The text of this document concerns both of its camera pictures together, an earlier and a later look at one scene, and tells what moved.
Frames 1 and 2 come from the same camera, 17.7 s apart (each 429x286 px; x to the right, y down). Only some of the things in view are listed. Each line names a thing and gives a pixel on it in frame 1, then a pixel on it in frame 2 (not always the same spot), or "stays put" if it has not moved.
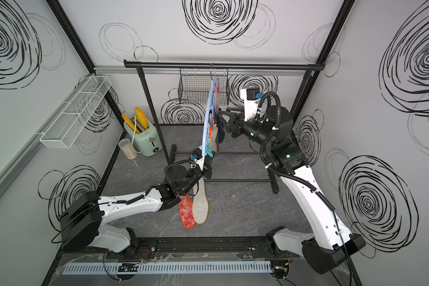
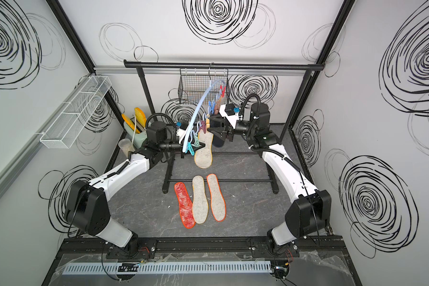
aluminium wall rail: (207, 72) stays put
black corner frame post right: (322, 55) stays put
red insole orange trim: (186, 211) stays put
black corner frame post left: (59, 11) stays put
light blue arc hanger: (205, 129) to (195, 108)
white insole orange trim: (201, 204) stays put
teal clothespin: (208, 152) to (189, 148)
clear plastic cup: (127, 147) stays put
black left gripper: (207, 167) to (181, 150)
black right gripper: (237, 120) to (229, 131)
